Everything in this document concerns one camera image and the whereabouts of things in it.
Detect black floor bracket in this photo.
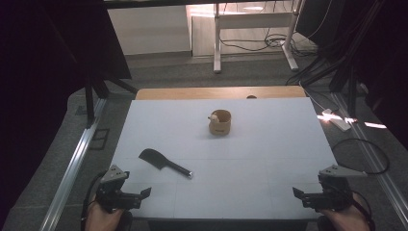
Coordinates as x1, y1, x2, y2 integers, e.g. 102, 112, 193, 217
89, 128, 111, 151

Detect white cable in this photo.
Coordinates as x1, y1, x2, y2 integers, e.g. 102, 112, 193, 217
298, 81, 327, 112

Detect white power strip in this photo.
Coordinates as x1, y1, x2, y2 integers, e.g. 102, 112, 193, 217
321, 108, 352, 133

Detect aluminium rail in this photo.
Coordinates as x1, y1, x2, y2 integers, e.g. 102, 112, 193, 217
330, 91, 408, 227
38, 97, 109, 231

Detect person's right hand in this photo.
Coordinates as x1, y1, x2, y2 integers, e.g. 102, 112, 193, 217
318, 194, 370, 231

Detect black floor cables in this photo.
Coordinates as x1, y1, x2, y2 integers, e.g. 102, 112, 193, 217
220, 28, 317, 60

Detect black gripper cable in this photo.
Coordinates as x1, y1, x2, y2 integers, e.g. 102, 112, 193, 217
352, 191, 377, 231
80, 171, 108, 231

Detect black looped cable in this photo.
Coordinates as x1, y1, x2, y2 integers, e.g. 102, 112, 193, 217
331, 138, 391, 176

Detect black cleaver knife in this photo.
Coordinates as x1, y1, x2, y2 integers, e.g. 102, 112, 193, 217
138, 147, 194, 180

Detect brown bear cup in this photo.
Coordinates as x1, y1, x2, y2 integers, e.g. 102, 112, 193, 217
207, 109, 233, 136

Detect black curtain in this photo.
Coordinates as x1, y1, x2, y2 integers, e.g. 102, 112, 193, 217
0, 0, 133, 225
296, 0, 408, 142

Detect person's left hand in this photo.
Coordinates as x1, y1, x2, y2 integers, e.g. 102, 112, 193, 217
85, 202, 125, 231

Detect white desk frame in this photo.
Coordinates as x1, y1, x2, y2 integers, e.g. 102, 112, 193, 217
213, 0, 303, 74

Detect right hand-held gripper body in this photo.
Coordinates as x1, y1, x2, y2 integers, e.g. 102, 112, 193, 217
301, 165, 369, 213

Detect wooden table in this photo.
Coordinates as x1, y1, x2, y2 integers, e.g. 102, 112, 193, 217
136, 85, 308, 101

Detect black metal stand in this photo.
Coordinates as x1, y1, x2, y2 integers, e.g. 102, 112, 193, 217
285, 54, 362, 117
84, 72, 140, 130

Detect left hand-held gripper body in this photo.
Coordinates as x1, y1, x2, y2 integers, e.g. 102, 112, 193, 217
95, 165, 142, 214

